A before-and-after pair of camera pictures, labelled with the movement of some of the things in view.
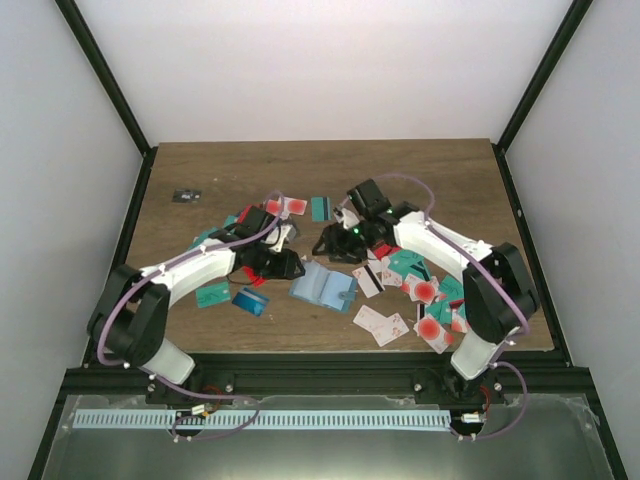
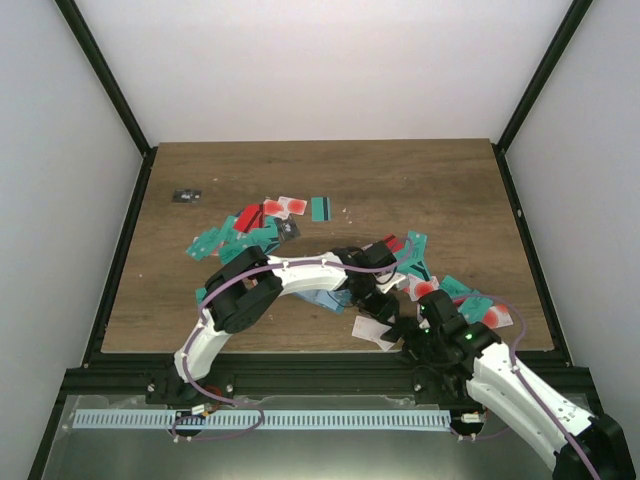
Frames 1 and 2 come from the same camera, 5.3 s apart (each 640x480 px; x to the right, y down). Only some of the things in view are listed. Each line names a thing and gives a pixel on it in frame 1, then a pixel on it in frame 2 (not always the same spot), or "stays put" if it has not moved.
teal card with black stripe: x=321 y=208 stays put
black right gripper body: x=360 y=240 to x=425 y=344
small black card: x=187 y=196 stays put
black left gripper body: x=260 y=263 to x=365 y=297
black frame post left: x=74 y=19 stays put
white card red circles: x=285 y=206 stays put
